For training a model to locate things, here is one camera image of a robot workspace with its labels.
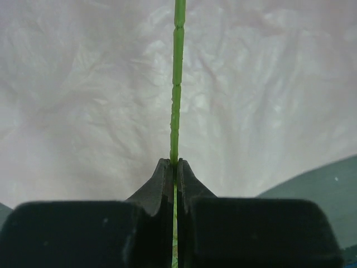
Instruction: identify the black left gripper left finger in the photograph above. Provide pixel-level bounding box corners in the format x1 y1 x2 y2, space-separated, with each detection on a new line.
1 159 173 267

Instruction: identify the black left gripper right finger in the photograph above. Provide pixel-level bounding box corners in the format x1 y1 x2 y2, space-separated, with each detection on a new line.
177 160 344 268

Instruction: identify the purple pink wrapping paper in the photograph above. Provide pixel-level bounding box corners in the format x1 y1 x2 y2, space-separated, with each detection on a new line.
1 1 356 207

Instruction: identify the pink small rose spray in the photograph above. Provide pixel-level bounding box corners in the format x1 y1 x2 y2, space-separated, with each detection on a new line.
170 0 186 267

